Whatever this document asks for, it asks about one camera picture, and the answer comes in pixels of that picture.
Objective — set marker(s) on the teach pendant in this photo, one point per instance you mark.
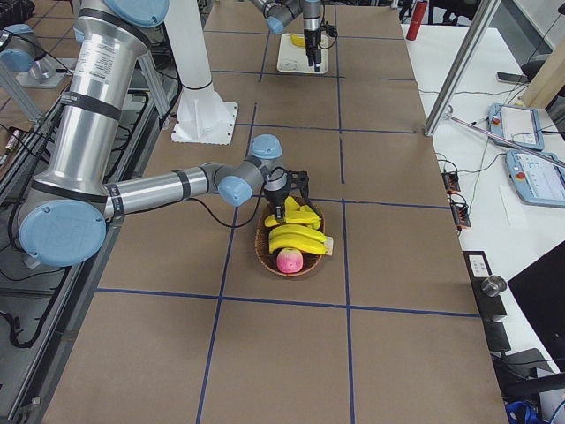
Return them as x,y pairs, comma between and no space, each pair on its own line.
519,124
537,181

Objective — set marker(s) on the pink red apple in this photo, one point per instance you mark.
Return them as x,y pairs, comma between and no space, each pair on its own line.
289,261

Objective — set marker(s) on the yellow banana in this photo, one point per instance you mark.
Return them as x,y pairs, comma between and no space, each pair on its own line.
294,213
297,229
297,40
301,243

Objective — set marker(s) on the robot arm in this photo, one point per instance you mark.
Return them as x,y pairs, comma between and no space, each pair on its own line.
279,14
63,221

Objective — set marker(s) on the white bear tray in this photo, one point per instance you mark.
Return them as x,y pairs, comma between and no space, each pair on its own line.
293,59

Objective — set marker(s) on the far teach pendant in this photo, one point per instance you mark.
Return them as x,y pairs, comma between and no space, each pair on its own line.
519,124

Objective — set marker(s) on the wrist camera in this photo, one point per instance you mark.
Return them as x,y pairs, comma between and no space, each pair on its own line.
329,29
298,181

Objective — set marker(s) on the wicker fruit basket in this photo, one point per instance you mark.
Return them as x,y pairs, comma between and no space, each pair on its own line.
261,242

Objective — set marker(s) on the white camera pedestal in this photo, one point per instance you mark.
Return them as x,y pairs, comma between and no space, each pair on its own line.
202,115

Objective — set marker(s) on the metal reacher stick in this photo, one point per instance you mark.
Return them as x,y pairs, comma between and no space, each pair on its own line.
508,143

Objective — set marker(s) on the aluminium frame post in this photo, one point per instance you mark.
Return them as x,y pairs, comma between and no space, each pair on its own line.
471,41

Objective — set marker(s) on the near teach pendant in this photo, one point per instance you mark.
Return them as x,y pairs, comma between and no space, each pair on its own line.
537,181

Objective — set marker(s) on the red cylinder bottle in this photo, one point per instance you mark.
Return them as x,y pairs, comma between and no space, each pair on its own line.
416,19

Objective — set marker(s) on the steel cup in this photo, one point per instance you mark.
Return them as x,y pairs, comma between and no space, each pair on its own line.
493,286

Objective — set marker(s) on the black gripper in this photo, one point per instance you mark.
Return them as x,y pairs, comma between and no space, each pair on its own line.
276,194
311,36

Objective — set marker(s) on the yellow mango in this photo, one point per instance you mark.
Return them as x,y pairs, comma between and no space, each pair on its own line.
270,221

